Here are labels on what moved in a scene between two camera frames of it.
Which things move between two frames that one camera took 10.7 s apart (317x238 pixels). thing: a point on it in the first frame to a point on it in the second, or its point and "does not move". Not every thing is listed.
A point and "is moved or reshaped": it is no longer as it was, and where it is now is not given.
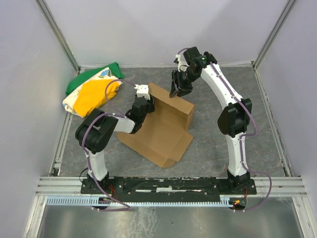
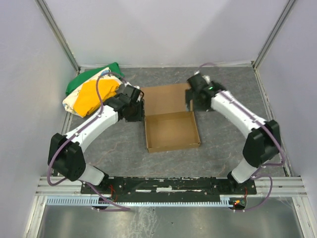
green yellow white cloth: [90, 91] does not move
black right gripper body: [180, 81] to [189, 98]
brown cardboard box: [163, 137] is moved or reshaped
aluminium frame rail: [288, 186] does not move
